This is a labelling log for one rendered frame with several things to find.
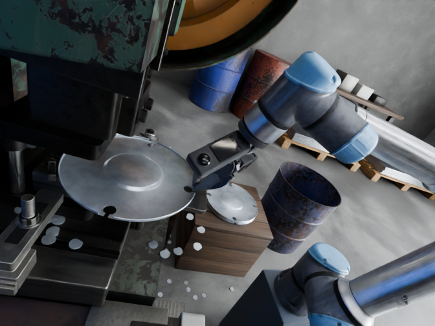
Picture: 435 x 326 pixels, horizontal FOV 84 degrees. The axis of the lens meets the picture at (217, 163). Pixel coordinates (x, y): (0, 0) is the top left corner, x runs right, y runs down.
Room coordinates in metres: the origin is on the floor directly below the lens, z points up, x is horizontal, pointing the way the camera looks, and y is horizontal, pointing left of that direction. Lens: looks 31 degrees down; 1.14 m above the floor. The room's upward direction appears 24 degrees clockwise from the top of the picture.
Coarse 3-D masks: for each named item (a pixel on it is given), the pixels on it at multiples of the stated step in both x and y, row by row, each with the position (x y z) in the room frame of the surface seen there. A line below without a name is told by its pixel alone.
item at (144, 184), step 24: (120, 144) 0.49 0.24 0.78; (144, 144) 0.53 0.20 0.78; (72, 168) 0.35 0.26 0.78; (96, 168) 0.38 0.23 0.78; (120, 168) 0.40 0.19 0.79; (144, 168) 0.44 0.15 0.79; (168, 168) 0.48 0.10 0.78; (72, 192) 0.30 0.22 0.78; (96, 192) 0.32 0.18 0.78; (120, 192) 0.34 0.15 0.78; (144, 192) 0.37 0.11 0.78; (168, 192) 0.40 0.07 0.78; (192, 192) 0.44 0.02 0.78; (120, 216) 0.29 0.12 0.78; (144, 216) 0.31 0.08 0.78; (168, 216) 0.34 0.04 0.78
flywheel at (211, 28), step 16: (192, 0) 0.77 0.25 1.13; (208, 0) 0.79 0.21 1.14; (224, 0) 0.80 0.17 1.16; (240, 0) 0.77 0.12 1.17; (256, 0) 0.78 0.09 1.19; (192, 16) 0.78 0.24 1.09; (208, 16) 0.77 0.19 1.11; (224, 16) 0.77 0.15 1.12; (240, 16) 0.78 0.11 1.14; (192, 32) 0.75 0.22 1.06; (208, 32) 0.76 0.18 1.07; (224, 32) 0.77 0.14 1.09; (176, 48) 0.74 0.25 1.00; (192, 48) 0.75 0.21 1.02
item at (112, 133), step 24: (48, 72) 0.31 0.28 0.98; (48, 96) 0.31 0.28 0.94; (72, 96) 0.32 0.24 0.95; (96, 96) 0.33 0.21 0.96; (120, 96) 0.35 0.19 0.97; (144, 96) 0.41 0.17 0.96; (48, 120) 0.31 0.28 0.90; (72, 120) 0.32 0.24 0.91; (96, 120) 0.33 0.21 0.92; (120, 120) 0.36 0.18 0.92; (144, 120) 0.38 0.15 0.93
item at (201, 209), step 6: (186, 186) 0.45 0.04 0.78; (198, 192) 0.45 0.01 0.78; (204, 192) 0.46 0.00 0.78; (198, 198) 0.43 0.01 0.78; (204, 198) 0.44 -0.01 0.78; (192, 204) 0.40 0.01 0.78; (198, 204) 0.41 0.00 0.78; (204, 204) 0.42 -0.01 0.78; (186, 210) 0.39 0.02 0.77; (192, 210) 0.39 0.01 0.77; (198, 210) 0.39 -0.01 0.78; (204, 210) 0.40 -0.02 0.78; (132, 222) 0.38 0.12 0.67; (138, 222) 0.38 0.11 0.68; (144, 222) 0.39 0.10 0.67; (138, 228) 0.38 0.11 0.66
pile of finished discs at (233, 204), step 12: (216, 192) 1.02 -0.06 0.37; (228, 192) 1.06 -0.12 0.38; (240, 192) 1.11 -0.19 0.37; (216, 204) 0.93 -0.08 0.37; (228, 204) 0.96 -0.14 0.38; (240, 204) 1.00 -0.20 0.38; (252, 204) 1.06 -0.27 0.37; (228, 216) 0.89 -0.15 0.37; (240, 216) 0.92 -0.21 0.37; (252, 216) 0.96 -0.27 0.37
